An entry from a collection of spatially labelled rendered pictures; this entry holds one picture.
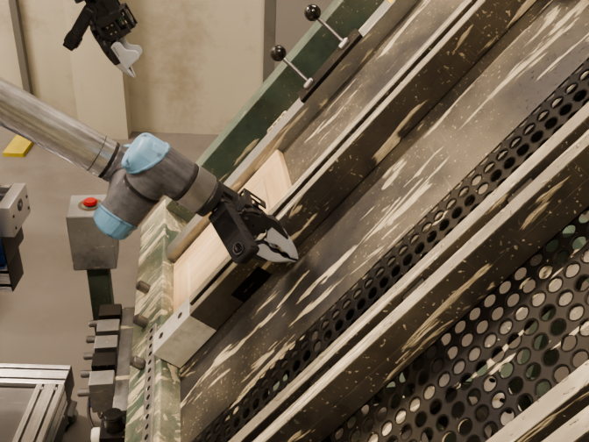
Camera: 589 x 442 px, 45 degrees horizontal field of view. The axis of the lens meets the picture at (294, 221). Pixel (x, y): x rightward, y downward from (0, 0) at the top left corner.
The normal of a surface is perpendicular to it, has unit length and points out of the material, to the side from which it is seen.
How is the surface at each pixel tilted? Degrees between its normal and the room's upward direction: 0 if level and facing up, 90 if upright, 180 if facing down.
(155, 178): 90
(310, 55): 90
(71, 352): 0
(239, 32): 90
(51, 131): 73
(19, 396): 0
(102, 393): 90
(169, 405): 39
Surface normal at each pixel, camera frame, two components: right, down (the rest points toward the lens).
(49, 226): 0.04, -0.85
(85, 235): 0.14, 0.52
